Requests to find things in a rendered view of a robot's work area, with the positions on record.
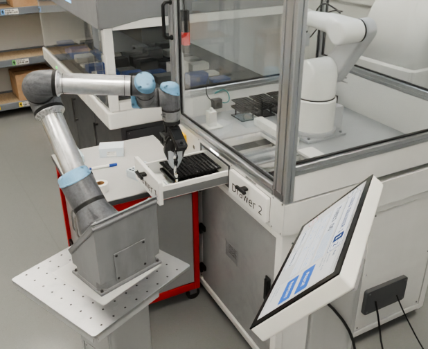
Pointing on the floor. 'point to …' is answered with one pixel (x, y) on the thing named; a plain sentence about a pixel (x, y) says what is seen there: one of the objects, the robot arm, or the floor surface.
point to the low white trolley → (181, 225)
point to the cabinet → (413, 208)
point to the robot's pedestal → (134, 335)
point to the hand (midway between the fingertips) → (175, 165)
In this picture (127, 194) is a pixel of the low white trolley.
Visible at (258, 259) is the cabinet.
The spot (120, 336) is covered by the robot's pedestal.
